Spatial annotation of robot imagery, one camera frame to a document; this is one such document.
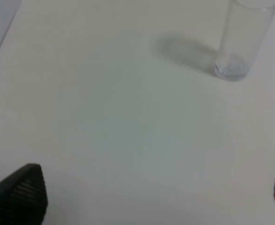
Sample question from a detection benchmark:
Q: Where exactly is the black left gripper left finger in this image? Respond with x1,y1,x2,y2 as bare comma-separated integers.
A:
0,164,48,225

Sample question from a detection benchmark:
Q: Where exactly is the tall clear drinking glass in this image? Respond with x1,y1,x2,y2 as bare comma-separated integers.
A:
215,0,275,81

